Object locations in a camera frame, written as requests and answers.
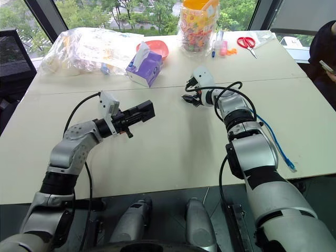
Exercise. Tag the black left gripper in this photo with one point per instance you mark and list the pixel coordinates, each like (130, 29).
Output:
(122, 122)

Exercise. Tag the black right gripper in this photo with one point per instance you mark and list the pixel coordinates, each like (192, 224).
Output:
(193, 84)

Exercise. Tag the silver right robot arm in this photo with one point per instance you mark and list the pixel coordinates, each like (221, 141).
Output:
(262, 157)

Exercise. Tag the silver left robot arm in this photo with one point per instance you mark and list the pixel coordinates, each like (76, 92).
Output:
(76, 147)

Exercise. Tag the purple tissue pack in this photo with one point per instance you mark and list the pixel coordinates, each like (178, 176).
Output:
(145, 68)

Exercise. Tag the light blue small bottle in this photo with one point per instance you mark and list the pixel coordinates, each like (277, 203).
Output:
(105, 69)

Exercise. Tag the coral pink plastic bowl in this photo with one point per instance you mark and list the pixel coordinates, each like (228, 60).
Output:
(157, 48)

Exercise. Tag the small pink bottle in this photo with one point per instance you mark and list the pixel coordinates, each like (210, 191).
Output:
(223, 48)

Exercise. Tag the small orange toy piece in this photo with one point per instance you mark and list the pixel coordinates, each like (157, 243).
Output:
(232, 51)

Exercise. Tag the colourful printed cups in bag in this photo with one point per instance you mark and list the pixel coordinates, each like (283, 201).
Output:
(197, 31)

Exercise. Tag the clear plastic bag with contents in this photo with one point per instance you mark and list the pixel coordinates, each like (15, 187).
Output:
(78, 50)

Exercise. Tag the orange plastic container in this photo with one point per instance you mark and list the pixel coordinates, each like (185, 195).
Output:
(200, 4)

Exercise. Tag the clear plastic sheet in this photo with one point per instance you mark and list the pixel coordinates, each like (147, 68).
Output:
(265, 39)

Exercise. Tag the grey rounded robot leg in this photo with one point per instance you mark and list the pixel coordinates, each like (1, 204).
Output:
(199, 225)
(131, 223)

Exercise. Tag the white vehicle outside window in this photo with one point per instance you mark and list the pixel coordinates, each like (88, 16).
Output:
(288, 41)

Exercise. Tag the smartphone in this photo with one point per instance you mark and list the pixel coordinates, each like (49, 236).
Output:
(326, 67)

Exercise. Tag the black mesh office chair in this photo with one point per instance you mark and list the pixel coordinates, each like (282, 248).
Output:
(13, 57)

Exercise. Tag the person in dark clothes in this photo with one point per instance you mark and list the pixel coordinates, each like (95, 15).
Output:
(321, 44)

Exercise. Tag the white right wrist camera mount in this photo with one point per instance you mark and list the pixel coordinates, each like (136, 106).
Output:
(204, 78)

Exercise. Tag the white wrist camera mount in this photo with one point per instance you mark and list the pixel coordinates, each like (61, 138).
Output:
(108, 105)
(204, 78)

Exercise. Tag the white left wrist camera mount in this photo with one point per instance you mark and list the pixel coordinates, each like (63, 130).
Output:
(108, 105)

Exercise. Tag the black window frame post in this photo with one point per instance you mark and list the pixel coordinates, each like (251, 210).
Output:
(265, 14)
(46, 23)

